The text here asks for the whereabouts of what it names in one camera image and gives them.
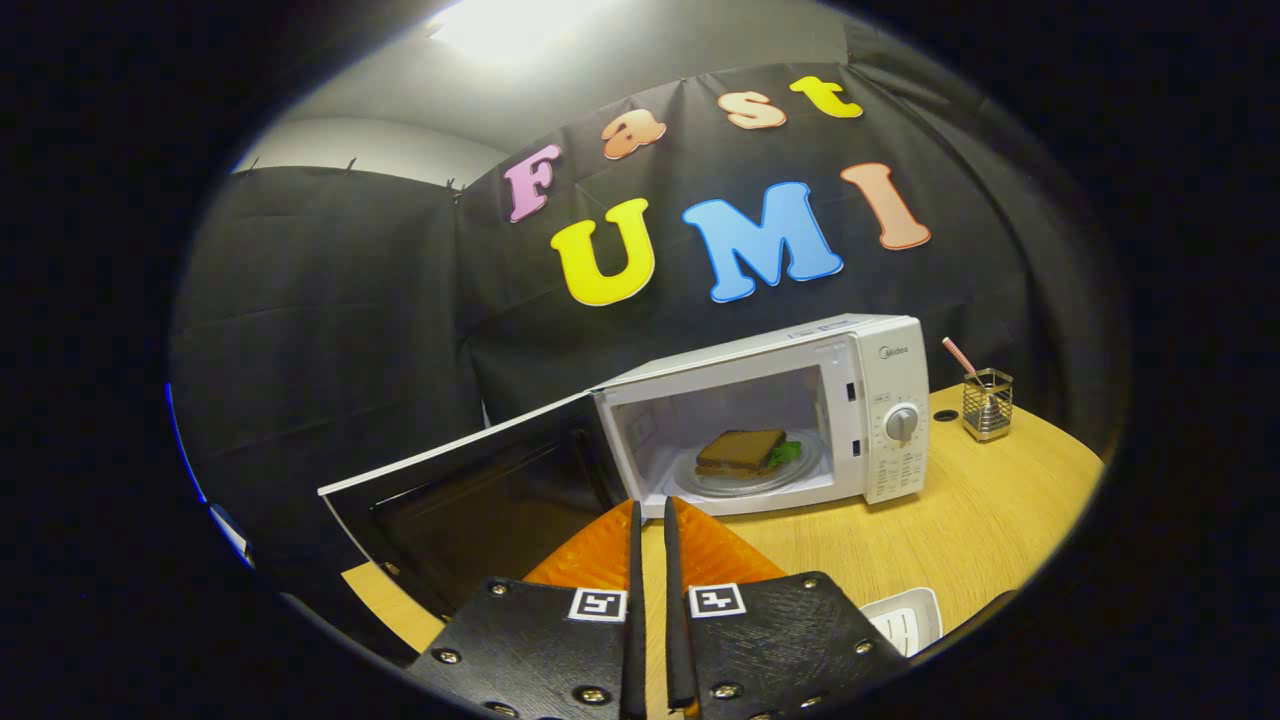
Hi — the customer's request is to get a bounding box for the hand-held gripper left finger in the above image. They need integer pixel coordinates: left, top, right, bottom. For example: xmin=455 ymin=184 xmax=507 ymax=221
xmin=405 ymin=498 xmax=646 ymax=720

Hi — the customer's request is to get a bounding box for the brown bread lettuce sandwich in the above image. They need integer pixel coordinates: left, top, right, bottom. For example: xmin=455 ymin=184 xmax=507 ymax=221
xmin=695 ymin=429 xmax=804 ymax=481

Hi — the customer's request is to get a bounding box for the glass microwave turntable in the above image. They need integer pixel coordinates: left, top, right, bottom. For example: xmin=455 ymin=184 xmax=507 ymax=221
xmin=672 ymin=428 xmax=826 ymax=499

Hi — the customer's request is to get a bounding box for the metal wire mesh holder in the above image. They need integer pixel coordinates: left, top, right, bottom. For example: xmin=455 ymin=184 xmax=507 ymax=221
xmin=962 ymin=368 xmax=1014 ymax=443

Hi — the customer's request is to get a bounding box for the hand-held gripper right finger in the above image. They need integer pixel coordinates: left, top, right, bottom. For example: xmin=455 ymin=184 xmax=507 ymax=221
xmin=662 ymin=496 xmax=906 ymax=720

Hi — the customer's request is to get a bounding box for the white microwave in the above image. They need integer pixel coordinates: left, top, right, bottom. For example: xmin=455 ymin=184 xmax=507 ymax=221
xmin=318 ymin=314 xmax=931 ymax=621

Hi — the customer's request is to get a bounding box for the white rectangular plate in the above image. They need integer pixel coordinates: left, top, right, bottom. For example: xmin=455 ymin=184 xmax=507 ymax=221
xmin=860 ymin=587 xmax=944 ymax=658

